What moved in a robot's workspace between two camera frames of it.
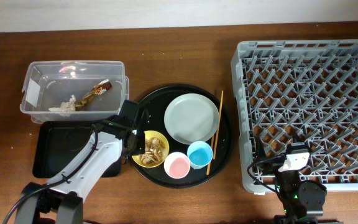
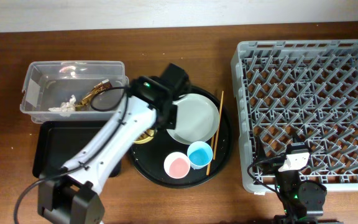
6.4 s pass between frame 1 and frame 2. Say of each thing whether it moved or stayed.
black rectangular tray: stayed
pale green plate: stayed
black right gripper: stayed
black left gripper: moved
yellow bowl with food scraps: moved
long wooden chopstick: stayed
